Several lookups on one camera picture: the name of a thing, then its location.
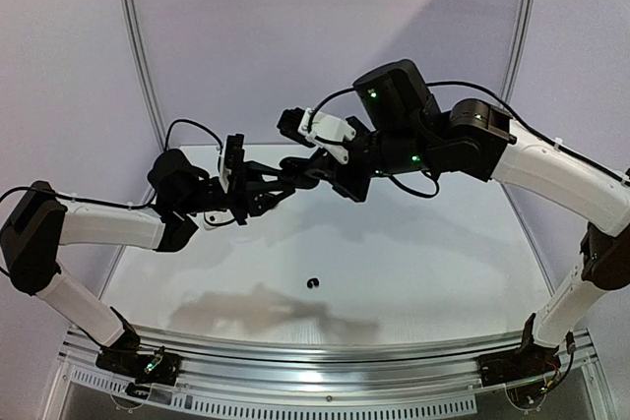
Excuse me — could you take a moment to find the aluminium frame post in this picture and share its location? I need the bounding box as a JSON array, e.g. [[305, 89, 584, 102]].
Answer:
[[482, 0, 542, 159], [111, 0, 174, 161]]

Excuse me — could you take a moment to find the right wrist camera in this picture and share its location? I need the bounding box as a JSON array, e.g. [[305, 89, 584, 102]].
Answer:
[[277, 108, 356, 164]]

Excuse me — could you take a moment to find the black oval charging case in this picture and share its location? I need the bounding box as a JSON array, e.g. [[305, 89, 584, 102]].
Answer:
[[279, 156, 320, 190]]

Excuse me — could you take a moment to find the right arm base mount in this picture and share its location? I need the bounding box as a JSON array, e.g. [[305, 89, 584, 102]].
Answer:
[[476, 345, 561, 387]]

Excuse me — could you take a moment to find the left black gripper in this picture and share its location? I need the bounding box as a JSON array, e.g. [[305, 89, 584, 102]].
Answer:
[[177, 159, 295, 225]]

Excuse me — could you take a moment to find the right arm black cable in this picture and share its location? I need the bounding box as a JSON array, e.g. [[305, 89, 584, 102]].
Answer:
[[312, 80, 630, 185]]

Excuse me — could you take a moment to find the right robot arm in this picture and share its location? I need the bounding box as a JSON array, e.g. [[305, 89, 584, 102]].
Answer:
[[297, 59, 629, 377]]

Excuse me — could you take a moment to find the left aluminium frame post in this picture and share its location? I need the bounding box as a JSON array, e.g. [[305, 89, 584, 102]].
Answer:
[[111, 0, 174, 161]]

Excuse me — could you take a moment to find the aluminium front rail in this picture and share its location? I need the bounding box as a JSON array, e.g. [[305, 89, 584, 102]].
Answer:
[[60, 328, 593, 390]]

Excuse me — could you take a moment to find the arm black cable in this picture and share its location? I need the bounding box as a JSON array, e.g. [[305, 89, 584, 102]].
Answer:
[[312, 80, 630, 185], [0, 118, 222, 210]]

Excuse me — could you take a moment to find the right aluminium frame post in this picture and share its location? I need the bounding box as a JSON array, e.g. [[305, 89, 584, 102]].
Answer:
[[482, 0, 542, 159]]

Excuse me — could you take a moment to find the black hook earbud centre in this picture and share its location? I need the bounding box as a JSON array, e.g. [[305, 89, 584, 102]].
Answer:
[[306, 277, 320, 289]]

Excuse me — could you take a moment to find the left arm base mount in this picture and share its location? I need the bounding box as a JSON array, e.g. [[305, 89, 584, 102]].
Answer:
[[95, 346, 183, 387]]

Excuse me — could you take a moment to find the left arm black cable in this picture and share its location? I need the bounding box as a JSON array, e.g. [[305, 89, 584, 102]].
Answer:
[[0, 118, 222, 210]]

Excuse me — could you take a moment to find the white earbud charging case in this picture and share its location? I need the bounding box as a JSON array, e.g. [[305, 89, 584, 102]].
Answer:
[[203, 212, 234, 231]]

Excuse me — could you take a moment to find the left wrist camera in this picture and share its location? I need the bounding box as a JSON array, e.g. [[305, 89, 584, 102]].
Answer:
[[219, 134, 245, 194]]

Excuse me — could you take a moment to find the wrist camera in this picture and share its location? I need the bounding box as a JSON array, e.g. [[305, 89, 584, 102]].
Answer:
[[277, 108, 356, 164], [219, 134, 245, 194]]

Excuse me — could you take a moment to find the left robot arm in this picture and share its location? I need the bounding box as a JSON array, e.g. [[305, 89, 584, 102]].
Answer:
[[1, 150, 296, 375]]

